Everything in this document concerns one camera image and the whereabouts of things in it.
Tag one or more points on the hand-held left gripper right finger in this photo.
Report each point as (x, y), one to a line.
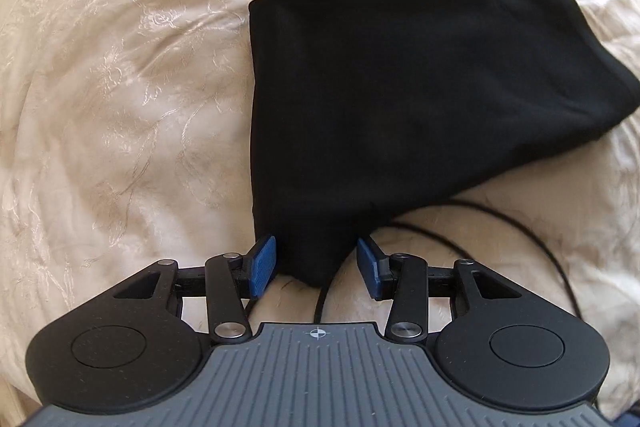
(367, 264)

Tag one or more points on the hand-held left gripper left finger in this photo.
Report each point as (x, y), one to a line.
(262, 264)

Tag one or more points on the black pants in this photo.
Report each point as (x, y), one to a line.
(400, 107)

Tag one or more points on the cream embroidered bedspread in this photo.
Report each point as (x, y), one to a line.
(125, 107)

